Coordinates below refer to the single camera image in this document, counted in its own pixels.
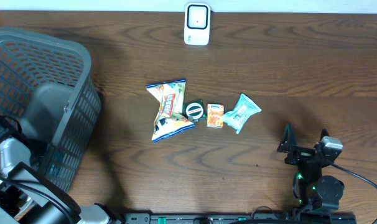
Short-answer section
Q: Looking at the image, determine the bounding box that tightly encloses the white barcode scanner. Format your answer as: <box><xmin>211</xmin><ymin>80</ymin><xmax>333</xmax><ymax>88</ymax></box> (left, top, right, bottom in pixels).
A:
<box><xmin>184</xmin><ymin>2</ymin><xmax>212</xmax><ymax>45</ymax></box>

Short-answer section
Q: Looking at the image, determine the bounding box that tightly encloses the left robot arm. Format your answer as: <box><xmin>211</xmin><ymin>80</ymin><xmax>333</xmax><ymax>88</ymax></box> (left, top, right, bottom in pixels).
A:
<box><xmin>0</xmin><ymin>115</ymin><xmax>126</xmax><ymax>223</ymax></box>

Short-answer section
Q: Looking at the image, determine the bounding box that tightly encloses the small orange box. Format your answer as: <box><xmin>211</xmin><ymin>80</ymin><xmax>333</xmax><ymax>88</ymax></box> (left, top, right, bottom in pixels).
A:
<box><xmin>207</xmin><ymin>103</ymin><xmax>224</xmax><ymax>128</ymax></box>

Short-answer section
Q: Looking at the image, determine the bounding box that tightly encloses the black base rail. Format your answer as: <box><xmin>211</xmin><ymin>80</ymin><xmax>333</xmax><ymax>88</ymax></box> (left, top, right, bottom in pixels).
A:
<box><xmin>123</xmin><ymin>213</ymin><xmax>357</xmax><ymax>224</ymax></box>

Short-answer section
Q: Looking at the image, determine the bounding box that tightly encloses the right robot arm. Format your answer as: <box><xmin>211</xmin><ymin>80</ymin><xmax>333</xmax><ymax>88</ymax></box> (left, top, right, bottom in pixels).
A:
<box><xmin>277</xmin><ymin>124</ymin><xmax>345</xmax><ymax>213</ymax></box>

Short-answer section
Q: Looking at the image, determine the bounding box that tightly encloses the grey plastic basket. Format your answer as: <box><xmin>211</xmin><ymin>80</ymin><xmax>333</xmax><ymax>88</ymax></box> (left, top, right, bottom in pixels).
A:
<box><xmin>0</xmin><ymin>27</ymin><xmax>101</xmax><ymax>191</ymax></box>

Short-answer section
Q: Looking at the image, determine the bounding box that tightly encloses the small green box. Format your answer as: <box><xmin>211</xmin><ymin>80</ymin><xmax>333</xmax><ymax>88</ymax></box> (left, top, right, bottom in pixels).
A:
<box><xmin>184</xmin><ymin>100</ymin><xmax>207</xmax><ymax>123</ymax></box>

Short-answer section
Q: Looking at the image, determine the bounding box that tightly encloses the teal tissue packet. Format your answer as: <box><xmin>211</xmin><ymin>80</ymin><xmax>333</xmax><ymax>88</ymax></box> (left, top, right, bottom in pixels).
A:
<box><xmin>221</xmin><ymin>93</ymin><xmax>262</xmax><ymax>134</ymax></box>

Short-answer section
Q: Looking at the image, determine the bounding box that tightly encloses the yellow snack bag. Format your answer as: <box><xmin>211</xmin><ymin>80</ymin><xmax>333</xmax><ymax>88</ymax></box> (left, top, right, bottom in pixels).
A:
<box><xmin>146</xmin><ymin>78</ymin><xmax>195</xmax><ymax>142</ymax></box>

